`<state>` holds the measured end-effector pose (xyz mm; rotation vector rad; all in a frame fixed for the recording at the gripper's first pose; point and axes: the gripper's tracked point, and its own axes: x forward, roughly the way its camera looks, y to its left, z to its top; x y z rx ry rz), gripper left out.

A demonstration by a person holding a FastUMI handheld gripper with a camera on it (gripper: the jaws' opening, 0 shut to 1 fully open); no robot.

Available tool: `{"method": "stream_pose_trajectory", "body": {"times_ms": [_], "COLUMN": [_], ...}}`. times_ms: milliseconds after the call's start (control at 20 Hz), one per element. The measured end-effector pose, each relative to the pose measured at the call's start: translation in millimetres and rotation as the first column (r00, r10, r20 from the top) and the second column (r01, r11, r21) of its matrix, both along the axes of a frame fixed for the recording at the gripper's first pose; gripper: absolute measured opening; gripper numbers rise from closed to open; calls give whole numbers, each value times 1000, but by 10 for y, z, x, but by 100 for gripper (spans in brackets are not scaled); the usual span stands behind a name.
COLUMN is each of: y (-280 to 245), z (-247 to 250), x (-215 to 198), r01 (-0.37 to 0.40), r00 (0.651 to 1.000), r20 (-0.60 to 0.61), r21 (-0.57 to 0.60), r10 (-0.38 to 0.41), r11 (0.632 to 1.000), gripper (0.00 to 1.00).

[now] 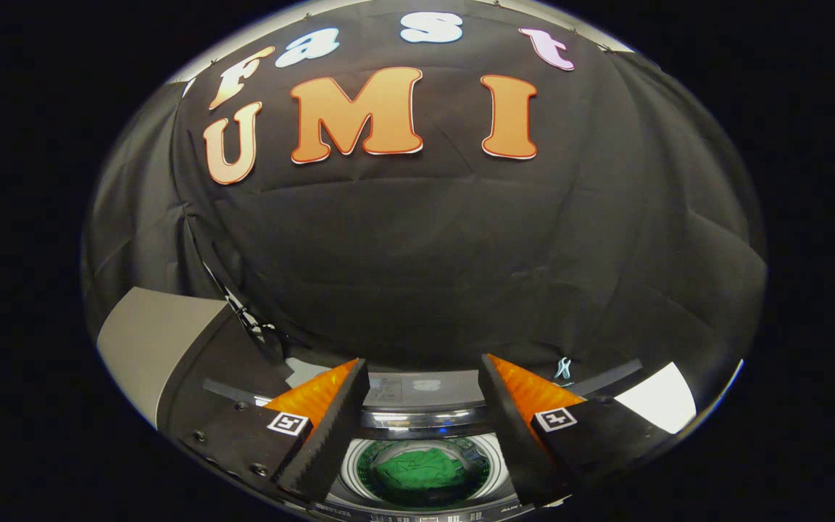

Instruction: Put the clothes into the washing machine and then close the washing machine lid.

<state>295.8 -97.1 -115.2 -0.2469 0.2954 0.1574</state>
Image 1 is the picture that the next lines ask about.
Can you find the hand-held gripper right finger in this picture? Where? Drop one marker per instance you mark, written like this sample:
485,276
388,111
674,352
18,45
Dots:
522,442

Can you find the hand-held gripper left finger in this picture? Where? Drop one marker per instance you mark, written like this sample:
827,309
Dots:
327,435

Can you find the green polo shirt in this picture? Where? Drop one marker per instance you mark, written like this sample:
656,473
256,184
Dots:
417,471

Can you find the silver washing machine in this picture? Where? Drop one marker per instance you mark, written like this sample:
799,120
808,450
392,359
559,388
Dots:
425,513

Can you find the small light blue clip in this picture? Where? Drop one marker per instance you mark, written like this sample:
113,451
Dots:
562,368

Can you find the black thin stand rod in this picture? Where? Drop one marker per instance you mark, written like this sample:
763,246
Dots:
247,319

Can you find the white table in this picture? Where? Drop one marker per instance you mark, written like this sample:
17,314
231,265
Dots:
660,399

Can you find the grey side table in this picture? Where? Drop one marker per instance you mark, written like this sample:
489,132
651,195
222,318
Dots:
149,341

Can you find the black backdrop cloth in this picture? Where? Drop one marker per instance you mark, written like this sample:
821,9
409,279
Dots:
425,254

